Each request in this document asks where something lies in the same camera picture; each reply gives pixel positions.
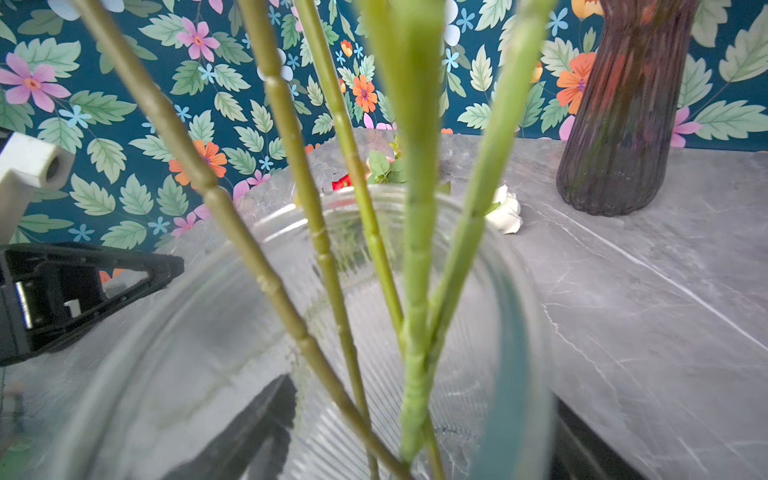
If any red rose stem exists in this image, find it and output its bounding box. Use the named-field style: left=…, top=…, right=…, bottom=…
left=296, top=1, right=444, bottom=466
left=331, top=174, right=352, bottom=191

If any dark pink ribbed glass vase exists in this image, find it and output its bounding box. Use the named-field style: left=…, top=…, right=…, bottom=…
left=556, top=0, right=699, bottom=217

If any clear glass cup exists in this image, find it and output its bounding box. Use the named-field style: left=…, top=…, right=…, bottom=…
left=42, top=192, right=554, bottom=479

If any pink double carnation stem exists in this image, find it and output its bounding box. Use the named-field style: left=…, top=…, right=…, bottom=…
left=358, top=1, right=554, bottom=464

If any cream white rose stem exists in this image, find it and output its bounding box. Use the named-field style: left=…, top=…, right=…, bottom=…
left=236, top=0, right=382, bottom=480

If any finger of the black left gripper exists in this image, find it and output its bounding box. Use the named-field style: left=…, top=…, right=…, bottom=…
left=17, top=243, right=184, bottom=354

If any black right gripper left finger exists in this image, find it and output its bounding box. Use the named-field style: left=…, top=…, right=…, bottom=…
left=165, top=374, right=297, bottom=479

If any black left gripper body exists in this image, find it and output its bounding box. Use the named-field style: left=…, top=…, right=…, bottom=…
left=1, top=244, right=42, bottom=366

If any pink cream peony spray stem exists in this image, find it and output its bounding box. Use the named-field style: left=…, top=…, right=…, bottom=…
left=366, top=135, right=407, bottom=184

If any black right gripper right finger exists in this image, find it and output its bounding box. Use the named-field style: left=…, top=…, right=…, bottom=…
left=549, top=397, right=645, bottom=480

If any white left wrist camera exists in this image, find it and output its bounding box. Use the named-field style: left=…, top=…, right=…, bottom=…
left=0, top=128, right=75, bottom=245

